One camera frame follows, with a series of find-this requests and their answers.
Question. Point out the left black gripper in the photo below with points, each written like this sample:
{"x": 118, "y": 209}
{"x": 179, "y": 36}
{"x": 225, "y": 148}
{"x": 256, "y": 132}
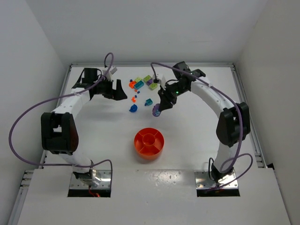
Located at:
{"x": 112, "y": 88}

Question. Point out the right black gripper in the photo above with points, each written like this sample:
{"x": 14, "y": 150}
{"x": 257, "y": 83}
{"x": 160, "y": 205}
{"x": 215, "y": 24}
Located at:
{"x": 168, "y": 93}

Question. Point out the orange lego brick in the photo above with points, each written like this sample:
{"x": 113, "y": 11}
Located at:
{"x": 132, "y": 84}

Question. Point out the lime green purple lego brick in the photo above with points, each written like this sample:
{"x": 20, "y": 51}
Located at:
{"x": 148, "y": 80}

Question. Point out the teal long lego brick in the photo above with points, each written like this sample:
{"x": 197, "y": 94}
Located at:
{"x": 138, "y": 85}

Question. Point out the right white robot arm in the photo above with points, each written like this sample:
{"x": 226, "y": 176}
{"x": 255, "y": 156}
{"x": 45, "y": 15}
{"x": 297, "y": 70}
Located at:
{"x": 233, "y": 118}

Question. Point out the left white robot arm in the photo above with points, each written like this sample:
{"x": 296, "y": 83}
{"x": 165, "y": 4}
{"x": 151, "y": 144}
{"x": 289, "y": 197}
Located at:
{"x": 58, "y": 129}

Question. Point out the teal square lego brick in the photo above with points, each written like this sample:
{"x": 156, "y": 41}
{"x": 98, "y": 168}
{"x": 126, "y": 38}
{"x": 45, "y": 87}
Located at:
{"x": 148, "y": 102}

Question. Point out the blue round lego piece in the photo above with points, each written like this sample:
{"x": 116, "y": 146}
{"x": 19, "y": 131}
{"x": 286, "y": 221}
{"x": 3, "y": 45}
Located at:
{"x": 133, "y": 108}

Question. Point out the orange round divided container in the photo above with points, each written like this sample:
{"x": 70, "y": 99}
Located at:
{"x": 149, "y": 143}

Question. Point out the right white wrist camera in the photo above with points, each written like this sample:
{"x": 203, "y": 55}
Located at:
{"x": 159, "y": 79}

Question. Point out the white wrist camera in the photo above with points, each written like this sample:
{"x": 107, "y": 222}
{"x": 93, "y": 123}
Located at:
{"x": 109, "y": 73}
{"x": 159, "y": 79}

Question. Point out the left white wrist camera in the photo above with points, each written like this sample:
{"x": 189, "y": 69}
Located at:
{"x": 109, "y": 73}

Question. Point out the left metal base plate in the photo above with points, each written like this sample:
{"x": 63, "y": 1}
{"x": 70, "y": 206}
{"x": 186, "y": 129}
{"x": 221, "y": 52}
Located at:
{"x": 96, "y": 179}

